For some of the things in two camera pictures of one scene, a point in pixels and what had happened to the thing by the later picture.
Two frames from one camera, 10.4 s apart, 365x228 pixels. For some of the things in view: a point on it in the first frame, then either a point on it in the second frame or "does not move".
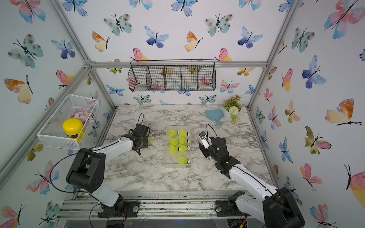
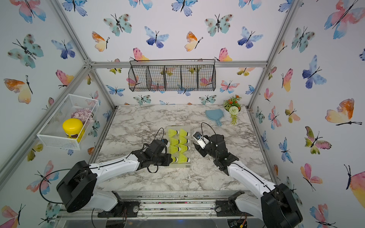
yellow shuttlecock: (171, 133) does not move
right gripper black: (203, 150) does not move
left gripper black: (146, 145) -> (168, 162)
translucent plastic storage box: (177, 147) does not move
